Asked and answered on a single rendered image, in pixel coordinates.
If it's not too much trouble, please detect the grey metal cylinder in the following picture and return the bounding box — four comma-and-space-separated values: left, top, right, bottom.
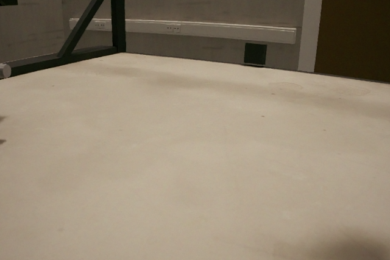
0, 64, 11, 79

